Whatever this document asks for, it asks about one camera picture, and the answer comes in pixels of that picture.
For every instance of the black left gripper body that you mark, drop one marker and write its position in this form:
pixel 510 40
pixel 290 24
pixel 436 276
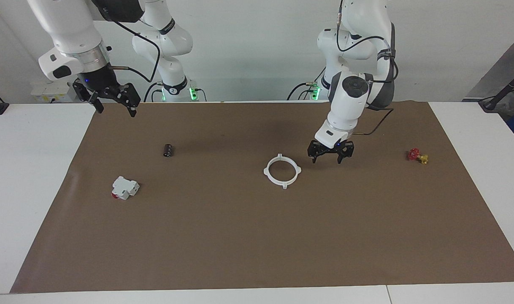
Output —
pixel 333 147

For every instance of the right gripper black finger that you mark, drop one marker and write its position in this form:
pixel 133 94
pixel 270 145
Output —
pixel 87 93
pixel 130 99

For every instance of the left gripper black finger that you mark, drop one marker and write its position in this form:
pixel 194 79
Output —
pixel 346 151
pixel 314 150

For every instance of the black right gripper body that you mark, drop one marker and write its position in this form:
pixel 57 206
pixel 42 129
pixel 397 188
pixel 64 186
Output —
pixel 100 80

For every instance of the white half pipe clamp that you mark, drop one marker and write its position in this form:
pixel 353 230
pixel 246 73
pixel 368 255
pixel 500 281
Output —
pixel 266 172
pixel 298 170

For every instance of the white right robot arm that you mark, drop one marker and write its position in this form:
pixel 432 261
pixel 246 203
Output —
pixel 71 25

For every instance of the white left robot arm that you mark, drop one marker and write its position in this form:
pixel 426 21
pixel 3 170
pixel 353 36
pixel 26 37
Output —
pixel 352 101

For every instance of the white power strip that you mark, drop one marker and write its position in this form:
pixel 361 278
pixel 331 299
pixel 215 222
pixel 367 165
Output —
pixel 50 93

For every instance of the black cylindrical capacitor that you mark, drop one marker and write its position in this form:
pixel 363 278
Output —
pixel 169 150

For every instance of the red handwheel yellow valve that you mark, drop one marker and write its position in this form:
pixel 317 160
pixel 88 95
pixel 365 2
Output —
pixel 414 154

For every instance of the white circuit breaker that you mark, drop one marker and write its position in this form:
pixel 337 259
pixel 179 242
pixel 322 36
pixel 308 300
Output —
pixel 124 188

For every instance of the brown paper mat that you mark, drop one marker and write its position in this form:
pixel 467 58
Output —
pixel 240 236

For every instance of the black stand pole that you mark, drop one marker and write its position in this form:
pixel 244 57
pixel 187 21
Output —
pixel 504 88

